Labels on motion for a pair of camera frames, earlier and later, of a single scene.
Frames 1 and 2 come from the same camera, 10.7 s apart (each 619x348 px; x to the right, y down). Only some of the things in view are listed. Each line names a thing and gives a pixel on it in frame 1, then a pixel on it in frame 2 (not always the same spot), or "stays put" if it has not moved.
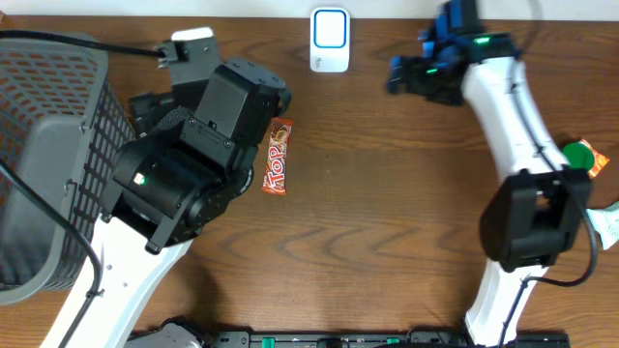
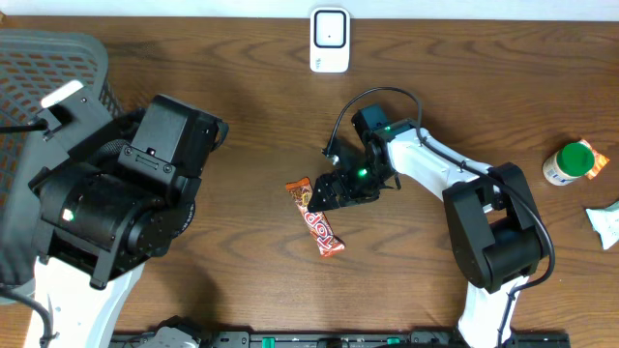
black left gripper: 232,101 -> 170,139
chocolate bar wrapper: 275,178 -> 315,220
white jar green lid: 578,156 stays put
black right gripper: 412,78 -> 345,189
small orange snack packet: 600,160 stays put
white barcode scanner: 330,40 stays put
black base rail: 382,339 stays put
